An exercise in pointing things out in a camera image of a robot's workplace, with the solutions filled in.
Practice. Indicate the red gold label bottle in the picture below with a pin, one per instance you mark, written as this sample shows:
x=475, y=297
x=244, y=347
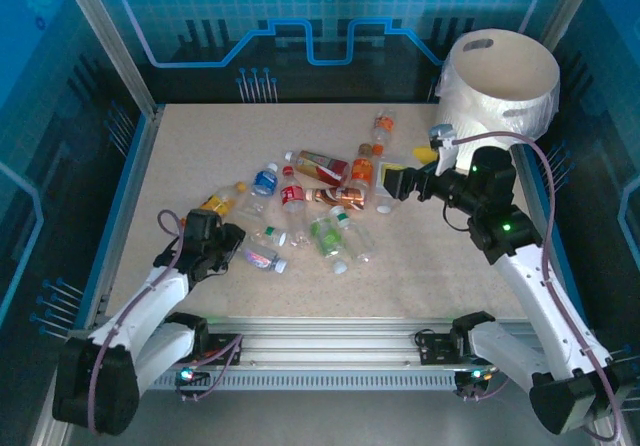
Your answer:
x=322, y=164

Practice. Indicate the aluminium frame rail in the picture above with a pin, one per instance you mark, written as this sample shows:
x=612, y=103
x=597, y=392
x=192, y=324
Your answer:
x=325, y=338

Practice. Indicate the blue label white cap bottle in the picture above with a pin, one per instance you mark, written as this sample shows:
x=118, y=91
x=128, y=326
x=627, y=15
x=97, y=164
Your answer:
x=265, y=182

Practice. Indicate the yellow label yellow cap bottle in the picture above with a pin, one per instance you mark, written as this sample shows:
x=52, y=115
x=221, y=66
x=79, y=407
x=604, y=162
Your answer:
x=222, y=202

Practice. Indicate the small clear green cap bottle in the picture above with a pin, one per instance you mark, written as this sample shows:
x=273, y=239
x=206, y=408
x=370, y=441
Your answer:
x=276, y=236

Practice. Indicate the square clear white label bottle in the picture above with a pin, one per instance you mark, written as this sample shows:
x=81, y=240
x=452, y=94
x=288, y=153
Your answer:
x=380, y=186

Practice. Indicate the copper label bottle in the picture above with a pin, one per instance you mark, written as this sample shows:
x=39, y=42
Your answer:
x=342, y=197

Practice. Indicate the clear plastic bin liner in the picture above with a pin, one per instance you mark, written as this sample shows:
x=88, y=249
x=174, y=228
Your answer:
x=462, y=111

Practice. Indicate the red label red cap bottle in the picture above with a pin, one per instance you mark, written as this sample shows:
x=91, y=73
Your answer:
x=292, y=195

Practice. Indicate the green label soda bottle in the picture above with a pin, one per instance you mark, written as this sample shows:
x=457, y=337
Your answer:
x=326, y=240

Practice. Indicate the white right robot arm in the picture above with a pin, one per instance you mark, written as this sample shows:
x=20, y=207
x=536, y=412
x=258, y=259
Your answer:
x=525, y=276

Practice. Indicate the blue table edge strip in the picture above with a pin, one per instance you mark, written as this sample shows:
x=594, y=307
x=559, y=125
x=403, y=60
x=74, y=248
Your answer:
x=535, y=186
x=114, y=218

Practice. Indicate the white round plastic bin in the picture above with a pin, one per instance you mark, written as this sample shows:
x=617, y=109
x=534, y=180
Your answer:
x=505, y=71

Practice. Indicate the orange label tan cap bottle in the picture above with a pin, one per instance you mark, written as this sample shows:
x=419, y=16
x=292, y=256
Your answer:
x=362, y=170

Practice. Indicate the large clear green cap bottle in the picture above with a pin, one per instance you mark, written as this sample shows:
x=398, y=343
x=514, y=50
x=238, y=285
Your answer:
x=342, y=216

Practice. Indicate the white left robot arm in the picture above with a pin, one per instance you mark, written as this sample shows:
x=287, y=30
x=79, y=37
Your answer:
x=150, y=291

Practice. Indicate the blue pink label bottle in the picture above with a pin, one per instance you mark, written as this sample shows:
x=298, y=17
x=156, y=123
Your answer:
x=260, y=257

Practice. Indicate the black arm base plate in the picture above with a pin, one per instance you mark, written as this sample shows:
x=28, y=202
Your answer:
x=220, y=347
x=435, y=348

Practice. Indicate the aluminium frame post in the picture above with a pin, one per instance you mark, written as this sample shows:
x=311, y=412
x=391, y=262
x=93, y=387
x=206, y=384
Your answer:
x=107, y=31
x=567, y=8

